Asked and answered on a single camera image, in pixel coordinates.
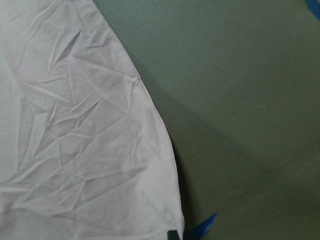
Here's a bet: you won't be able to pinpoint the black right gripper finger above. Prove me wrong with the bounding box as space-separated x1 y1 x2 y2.
167 230 181 240

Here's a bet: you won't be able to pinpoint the blue tape grid lines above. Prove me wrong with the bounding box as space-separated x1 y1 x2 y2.
183 0 320 240

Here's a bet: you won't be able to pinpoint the brown paper table cover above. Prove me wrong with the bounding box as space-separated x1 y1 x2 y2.
96 0 320 240

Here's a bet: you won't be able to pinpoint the pink Snoopy t-shirt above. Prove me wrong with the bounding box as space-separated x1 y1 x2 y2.
0 0 185 240

